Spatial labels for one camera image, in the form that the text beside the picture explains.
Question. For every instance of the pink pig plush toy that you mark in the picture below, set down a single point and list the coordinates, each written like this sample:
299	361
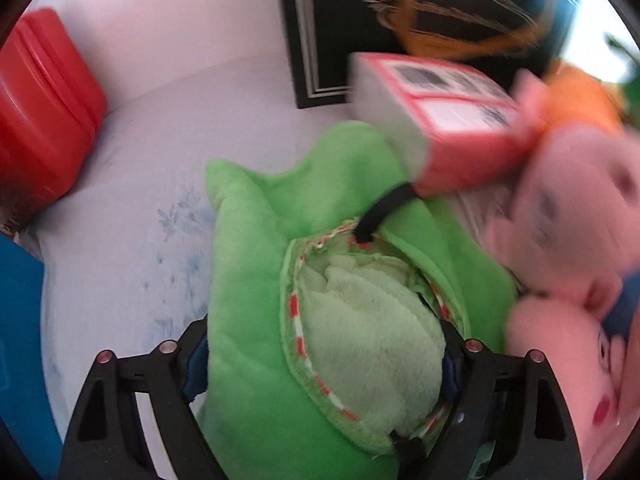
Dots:
575	195

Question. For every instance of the blue storage bin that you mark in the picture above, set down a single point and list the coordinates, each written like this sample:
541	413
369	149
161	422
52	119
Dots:
20	335

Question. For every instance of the orange plush toy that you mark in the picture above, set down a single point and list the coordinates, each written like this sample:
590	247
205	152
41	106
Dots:
585	95

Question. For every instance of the pink cardboard box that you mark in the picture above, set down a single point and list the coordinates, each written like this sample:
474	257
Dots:
465	160

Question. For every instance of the black gift box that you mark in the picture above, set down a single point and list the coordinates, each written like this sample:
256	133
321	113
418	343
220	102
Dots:
350	10

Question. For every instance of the red plastic container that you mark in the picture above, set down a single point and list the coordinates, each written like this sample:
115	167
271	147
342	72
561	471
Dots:
40	110

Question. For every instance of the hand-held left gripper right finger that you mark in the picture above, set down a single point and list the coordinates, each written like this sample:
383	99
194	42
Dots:
451	375

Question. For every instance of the pig plush in blue clothes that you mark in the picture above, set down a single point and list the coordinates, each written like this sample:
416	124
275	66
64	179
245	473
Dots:
560	360

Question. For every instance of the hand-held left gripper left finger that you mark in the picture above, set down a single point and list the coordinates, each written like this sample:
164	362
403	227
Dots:
195	375

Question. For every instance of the green plush bag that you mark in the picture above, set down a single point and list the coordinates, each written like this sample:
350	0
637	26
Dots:
250	260

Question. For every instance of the white floral cloth desktop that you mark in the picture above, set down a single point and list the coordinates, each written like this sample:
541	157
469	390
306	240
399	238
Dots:
150	160

